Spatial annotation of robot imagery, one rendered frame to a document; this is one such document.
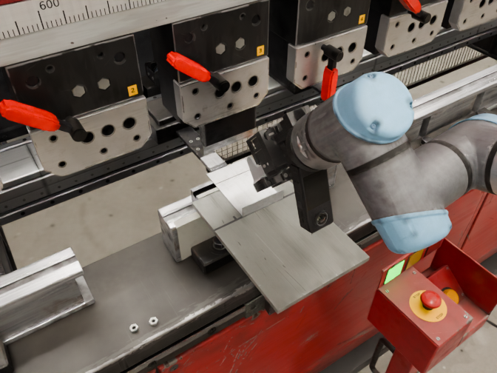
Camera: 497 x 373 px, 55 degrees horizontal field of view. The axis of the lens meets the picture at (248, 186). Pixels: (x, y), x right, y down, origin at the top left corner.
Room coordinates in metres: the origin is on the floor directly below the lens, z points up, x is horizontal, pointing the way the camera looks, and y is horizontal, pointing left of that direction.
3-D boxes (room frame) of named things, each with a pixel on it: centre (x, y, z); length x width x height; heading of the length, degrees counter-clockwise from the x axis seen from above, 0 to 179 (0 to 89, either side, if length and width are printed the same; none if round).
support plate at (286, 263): (0.53, -0.05, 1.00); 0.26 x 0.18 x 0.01; 33
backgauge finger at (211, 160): (0.79, 0.13, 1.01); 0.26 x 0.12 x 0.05; 33
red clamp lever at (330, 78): (0.69, -0.13, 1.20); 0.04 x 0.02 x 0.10; 33
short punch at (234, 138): (0.66, 0.03, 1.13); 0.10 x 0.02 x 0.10; 123
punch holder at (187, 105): (0.64, 0.05, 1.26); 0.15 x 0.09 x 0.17; 123
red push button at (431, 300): (0.53, -0.36, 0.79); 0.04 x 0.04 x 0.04
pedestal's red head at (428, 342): (0.56, -0.39, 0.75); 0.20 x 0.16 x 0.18; 125
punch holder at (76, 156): (0.53, 0.22, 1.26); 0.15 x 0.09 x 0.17; 123
